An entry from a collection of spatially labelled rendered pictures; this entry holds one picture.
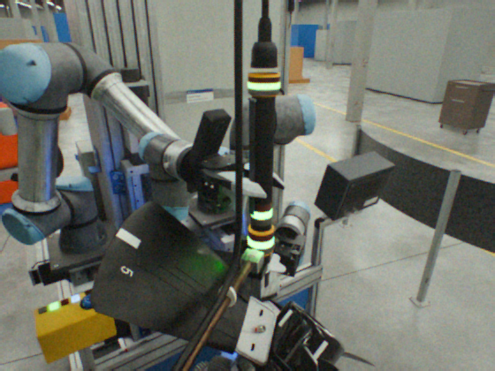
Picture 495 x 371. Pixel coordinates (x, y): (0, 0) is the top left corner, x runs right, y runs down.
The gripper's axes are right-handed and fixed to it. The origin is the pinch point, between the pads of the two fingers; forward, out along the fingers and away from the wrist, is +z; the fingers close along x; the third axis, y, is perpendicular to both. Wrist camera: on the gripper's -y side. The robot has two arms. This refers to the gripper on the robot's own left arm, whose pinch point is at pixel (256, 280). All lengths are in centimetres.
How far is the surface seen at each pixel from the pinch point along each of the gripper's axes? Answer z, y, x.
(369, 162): -68, 20, -8
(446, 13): -956, 150, -101
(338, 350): 17.2, 18.3, -7.5
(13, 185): -163, -312, 134
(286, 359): 21.1, 11.2, -6.4
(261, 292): 14.8, 4.4, -11.5
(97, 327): 13.4, -33.9, 18.2
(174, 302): 27.4, -4.5, -17.2
